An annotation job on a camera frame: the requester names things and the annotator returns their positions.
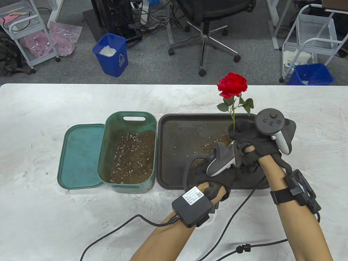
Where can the black computer tower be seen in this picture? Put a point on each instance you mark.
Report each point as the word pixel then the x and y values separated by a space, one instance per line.
pixel 108 13

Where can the black floor mat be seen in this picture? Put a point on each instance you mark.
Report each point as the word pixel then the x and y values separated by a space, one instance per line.
pixel 92 24

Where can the aluminium rail piece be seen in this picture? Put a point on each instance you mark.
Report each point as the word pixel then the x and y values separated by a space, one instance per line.
pixel 170 32

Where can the pink plastic bag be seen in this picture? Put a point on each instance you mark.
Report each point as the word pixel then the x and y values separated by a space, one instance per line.
pixel 65 38
pixel 36 44

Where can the teal plastic bin lid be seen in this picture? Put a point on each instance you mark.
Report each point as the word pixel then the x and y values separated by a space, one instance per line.
pixel 80 157

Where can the green plastic storage bin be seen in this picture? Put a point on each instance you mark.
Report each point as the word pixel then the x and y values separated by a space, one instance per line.
pixel 117 127

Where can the white rolling cart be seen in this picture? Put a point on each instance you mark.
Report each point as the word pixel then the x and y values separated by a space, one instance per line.
pixel 315 30
pixel 19 6

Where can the person's left forearm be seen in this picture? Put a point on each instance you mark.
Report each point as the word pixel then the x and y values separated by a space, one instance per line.
pixel 163 242

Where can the red artificial rose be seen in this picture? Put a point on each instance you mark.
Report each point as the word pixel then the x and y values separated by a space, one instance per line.
pixel 232 84

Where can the brown potting mix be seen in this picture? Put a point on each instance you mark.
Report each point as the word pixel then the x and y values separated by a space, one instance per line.
pixel 208 149
pixel 224 139
pixel 133 160

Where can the white power strip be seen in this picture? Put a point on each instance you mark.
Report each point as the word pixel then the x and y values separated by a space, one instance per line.
pixel 144 11

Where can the black office chair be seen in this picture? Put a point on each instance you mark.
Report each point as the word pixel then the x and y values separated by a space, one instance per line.
pixel 217 8

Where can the white desk leg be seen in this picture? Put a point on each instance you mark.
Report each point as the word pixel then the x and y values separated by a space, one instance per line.
pixel 55 13
pixel 276 27

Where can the white box in cart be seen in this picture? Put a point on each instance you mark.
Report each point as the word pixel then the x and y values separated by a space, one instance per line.
pixel 296 58

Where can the person's right hand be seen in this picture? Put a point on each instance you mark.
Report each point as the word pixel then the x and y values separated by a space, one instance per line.
pixel 247 133

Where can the black labelled wrist box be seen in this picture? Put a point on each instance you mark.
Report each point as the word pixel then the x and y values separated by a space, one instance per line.
pixel 193 209

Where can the dark brown plastic tray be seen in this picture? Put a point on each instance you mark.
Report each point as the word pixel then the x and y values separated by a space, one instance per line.
pixel 179 136

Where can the person's left hand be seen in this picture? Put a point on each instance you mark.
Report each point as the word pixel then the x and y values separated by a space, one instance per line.
pixel 220 182

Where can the black lattice wrist mount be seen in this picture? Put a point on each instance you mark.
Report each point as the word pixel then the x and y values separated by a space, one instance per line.
pixel 301 190

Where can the plain blue waste bin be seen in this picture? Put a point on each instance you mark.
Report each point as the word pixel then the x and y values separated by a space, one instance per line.
pixel 312 74

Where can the dark clothing pile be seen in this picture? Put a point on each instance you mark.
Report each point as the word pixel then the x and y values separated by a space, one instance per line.
pixel 8 59

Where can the person's right forearm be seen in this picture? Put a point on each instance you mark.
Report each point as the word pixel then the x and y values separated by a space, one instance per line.
pixel 296 225

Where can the dark grey right controller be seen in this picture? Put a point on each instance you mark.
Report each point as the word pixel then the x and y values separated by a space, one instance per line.
pixel 269 121

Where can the grey and white left controller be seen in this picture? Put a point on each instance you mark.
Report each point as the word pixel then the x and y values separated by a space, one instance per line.
pixel 220 163

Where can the blue bin with white symbol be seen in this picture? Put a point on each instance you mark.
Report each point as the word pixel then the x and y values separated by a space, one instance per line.
pixel 110 64

